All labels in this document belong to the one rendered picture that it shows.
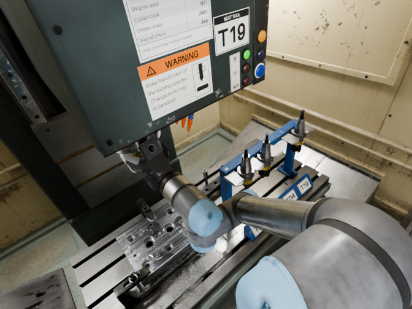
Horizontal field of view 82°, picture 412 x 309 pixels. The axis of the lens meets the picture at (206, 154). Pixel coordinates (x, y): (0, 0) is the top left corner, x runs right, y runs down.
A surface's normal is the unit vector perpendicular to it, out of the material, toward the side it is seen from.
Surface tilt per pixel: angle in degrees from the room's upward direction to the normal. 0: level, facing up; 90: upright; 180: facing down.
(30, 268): 0
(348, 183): 24
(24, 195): 90
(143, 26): 90
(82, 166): 90
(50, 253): 0
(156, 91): 90
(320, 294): 8
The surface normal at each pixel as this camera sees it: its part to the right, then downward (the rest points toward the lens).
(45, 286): 0.22, -0.88
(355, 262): -0.03, -0.67
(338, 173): -0.40, -0.50
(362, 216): -0.14, -0.95
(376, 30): -0.77, 0.47
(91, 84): 0.63, 0.45
